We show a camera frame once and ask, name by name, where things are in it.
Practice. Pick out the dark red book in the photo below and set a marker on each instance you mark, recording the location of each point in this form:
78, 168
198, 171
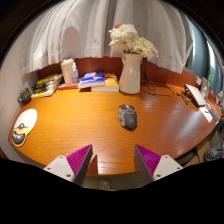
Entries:
68, 86

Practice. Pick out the dark office chair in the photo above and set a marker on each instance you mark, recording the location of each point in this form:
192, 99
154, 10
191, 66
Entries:
215, 146

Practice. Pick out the white lidded cup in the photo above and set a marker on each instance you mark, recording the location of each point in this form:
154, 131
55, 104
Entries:
66, 70

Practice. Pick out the dark pen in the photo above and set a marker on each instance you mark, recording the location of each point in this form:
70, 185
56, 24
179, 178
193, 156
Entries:
183, 99

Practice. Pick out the small grey standing box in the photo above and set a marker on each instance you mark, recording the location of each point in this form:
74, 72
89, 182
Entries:
204, 87

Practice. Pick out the yellow black cover book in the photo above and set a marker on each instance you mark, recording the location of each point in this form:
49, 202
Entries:
48, 79

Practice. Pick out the white curtain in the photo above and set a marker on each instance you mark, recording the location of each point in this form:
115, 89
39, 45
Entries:
90, 30

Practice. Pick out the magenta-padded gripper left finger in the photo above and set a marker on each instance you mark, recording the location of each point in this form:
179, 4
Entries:
63, 166

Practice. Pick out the yellow white book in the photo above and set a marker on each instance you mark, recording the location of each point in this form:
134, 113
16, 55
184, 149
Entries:
43, 93

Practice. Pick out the round white yellow mouse pad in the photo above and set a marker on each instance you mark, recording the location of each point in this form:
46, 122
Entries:
25, 125

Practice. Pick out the cream white flower bouquet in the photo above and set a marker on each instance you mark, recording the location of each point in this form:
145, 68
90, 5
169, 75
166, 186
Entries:
128, 38

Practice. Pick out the white paper sheet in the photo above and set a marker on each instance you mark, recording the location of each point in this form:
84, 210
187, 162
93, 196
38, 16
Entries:
206, 114

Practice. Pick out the grey black computer mouse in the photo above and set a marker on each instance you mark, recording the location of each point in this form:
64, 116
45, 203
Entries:
128, 116

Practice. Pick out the small clear sanitizer bottle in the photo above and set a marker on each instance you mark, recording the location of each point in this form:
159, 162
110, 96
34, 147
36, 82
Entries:
75, 75

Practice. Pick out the white ceramic vase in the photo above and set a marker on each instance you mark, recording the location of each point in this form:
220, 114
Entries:
130, 75

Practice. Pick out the flat white device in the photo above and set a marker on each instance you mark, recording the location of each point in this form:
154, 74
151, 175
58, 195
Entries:
195, 94

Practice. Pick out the window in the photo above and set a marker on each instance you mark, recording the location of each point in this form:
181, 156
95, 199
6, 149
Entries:
203, 60

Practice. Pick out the dark mug with green inside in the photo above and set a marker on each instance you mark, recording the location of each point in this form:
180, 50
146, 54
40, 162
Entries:
25, 96

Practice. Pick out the orange cover book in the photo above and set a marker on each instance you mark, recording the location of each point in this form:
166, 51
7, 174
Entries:
111, 83

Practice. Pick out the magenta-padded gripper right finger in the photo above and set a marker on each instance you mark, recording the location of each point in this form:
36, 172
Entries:
163, 166

